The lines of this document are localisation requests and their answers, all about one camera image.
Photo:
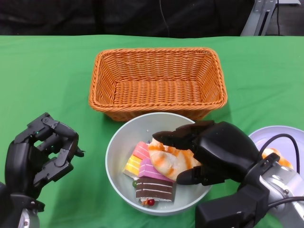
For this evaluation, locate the pale lilac plate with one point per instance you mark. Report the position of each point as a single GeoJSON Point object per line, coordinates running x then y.
{"type": "Point", "coordinates": [261, 136]}

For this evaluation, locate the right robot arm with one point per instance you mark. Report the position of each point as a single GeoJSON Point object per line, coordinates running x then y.
{"type": "Point", "coordinates": [237, 204]}

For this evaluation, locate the magenta layer cake slice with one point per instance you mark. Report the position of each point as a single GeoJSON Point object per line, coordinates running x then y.
{"type": "Point", "coordinates": [148, 169]}

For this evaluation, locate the grey round bowl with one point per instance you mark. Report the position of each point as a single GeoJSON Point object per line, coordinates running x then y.
{"type": "Point", "coordinates": [123, 142]}

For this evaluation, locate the chocolate layer cake slice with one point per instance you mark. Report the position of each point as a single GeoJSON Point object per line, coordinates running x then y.
{"type": "Point", "coordinates": [154, 188]}

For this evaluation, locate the pink and yellow cake slice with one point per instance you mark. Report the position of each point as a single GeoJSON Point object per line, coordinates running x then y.
{"type": "Point", "coordinates": [135, 164]}

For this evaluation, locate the grey metal stand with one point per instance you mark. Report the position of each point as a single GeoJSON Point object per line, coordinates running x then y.
{"type": "Point", "coordinates": [251, 21]}

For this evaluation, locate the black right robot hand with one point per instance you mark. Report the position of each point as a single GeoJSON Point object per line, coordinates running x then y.
{"type": "Point", "coordinates": [225, 152]}

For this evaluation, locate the black cloth backdrop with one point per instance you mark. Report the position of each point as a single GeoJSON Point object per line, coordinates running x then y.
{"type": "Point", "coordinates": [71, 16]}

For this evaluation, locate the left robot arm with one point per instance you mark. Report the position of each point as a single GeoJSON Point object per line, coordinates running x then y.
{"type": "Point", "coordinates": [14, 211]}

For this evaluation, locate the green tablecloth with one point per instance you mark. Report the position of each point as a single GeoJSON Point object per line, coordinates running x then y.
{"type": "Point", "coordinates": [47, 83]}

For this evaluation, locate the orange wicker basket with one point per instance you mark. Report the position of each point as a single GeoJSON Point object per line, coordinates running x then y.
{"type": "Point", "coordinates": [154, 90]}

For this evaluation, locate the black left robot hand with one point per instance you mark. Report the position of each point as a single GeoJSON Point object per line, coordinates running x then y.
{"type": "Point", "coordinates": [19, 166]}

